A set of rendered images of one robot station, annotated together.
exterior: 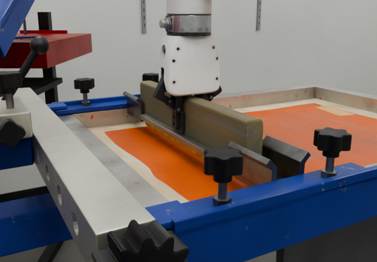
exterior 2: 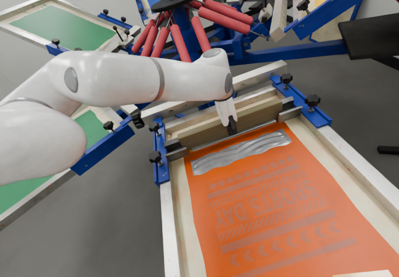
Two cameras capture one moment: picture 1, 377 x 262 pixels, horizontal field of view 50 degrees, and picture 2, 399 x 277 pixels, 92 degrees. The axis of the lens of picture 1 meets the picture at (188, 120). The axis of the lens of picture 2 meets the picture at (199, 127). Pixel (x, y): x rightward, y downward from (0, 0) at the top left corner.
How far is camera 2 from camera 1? 1.05 m
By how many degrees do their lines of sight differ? 102
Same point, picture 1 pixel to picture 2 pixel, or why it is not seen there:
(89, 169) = (167, 105)
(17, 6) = (332, 5)
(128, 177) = (190, 117)
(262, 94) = (387, 201)
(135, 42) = not seen: outside the picture
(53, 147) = not seen: hidden behind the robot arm
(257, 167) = (171, 144)
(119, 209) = (146, 112)
